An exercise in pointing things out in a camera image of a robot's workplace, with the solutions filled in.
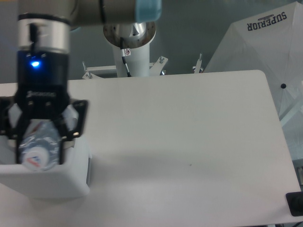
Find black cable on pedestal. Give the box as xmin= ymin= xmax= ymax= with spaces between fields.
xmin=119 ymin=37 xmax=132 ymax=78

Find crushed clear plastic bottle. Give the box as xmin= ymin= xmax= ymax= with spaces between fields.
xmin=17 ymin=119 xmax=62 ymax=171

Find white plastic trash can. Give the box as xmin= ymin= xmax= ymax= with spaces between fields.
xmin=0 ymin=135 xmax=92 ymax=199

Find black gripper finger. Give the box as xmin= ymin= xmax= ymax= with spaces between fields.
xmin=53 ymin=99 xmax=88 ymax=165
xmin=0 ymin=96 xmax=30 ymax=164

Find black device at table edge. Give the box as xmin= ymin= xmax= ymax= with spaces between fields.
xmin=285 ymin=192 xmax=303 ymax=217

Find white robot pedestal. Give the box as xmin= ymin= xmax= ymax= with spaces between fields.
xmin=103 ymin=22 xmax=156 ymax=78

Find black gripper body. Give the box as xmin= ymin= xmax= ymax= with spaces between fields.
xmin=15 ymin=51 xmax=70 ymax=119

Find white Superior umbrella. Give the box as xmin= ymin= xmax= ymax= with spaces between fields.
xmin=205 ymin=2 xmax=303 ymax=160

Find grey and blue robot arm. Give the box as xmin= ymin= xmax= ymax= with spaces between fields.
xmin=0 ymin=0 xmax=162 ymax=165

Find white metal base frame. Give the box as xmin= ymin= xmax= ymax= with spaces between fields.
xmin=82 ymin=54 xmax=204 ymax=79

